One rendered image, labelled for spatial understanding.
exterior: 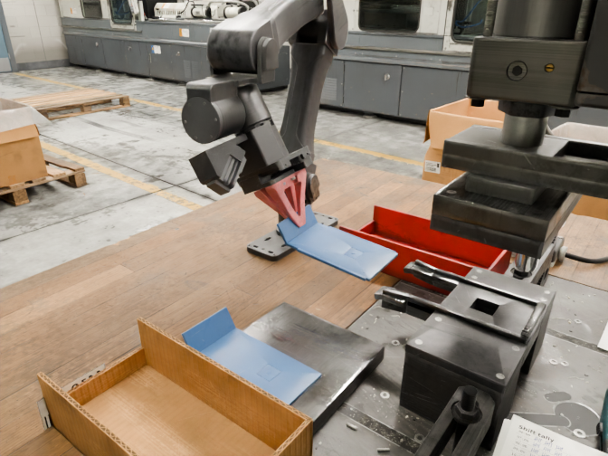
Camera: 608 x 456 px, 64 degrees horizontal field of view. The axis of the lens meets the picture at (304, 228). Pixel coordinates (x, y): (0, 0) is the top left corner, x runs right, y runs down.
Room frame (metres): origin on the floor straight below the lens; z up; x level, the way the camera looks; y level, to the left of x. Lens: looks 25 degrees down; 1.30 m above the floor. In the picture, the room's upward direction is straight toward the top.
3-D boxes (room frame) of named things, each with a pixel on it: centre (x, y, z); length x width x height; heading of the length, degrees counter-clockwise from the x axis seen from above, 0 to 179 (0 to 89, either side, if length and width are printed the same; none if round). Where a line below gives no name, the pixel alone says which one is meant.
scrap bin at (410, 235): (0.70, -0.19, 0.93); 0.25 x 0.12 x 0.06; 53
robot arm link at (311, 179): (0.81, 0.02, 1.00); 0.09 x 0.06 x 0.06; 65
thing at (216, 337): (0.44, 0.06, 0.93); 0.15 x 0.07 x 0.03; 52
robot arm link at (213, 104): (0.63, 0.10, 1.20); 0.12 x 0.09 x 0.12; 155
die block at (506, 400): (0.45, -0.20, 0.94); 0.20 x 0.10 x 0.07; 143
